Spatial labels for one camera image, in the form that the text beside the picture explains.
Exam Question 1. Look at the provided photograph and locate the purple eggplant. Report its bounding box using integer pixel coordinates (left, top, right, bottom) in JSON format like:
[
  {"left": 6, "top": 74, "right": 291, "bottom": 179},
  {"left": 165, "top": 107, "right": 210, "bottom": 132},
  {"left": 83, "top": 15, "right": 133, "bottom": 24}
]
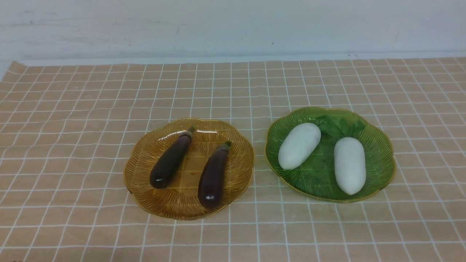
[
  {"left": 149, "top": 126, "right": 196, "bottom": 189},
  {"left": 197, "top": 141, "right": 232, "bottom": 210}
]

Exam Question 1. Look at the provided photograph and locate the white radish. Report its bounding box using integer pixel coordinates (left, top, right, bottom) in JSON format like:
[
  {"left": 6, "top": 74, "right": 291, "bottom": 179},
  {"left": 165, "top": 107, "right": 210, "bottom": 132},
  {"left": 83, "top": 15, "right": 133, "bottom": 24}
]
[
  {"left": 333, "top": 118, "right": 366, "bottom": 195},
  {"left": 278, "top": 115, "right": 344, "bottom": 170}
]

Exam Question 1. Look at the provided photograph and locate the amber glass plate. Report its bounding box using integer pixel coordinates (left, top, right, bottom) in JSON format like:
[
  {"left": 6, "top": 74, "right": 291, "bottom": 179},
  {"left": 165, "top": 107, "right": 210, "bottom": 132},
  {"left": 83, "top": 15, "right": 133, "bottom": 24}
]
[{"left": 123, "top": 118, "right": 255, "bottom": 221}]

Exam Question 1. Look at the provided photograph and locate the green glass plate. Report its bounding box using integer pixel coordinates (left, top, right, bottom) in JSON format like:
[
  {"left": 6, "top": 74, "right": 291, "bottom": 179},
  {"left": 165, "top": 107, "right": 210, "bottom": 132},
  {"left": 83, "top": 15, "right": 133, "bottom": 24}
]
[{"left": 265, "top": 106, "right": 396, "bottom": 203}]

